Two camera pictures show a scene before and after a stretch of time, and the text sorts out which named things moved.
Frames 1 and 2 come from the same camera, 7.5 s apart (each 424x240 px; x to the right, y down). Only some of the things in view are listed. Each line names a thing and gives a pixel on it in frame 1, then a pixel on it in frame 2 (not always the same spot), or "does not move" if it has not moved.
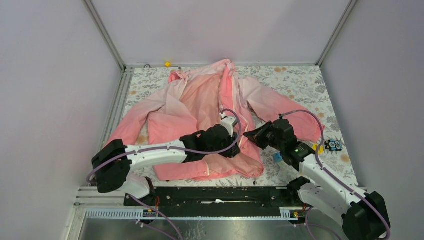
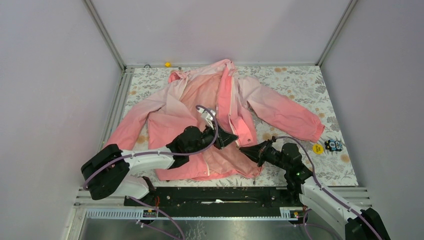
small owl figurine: x=333 y=145 does not move
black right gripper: x=256 y=136 → x=257 y=153
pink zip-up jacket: x=197 y=98 does not move
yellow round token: x=321 y=148 does not move
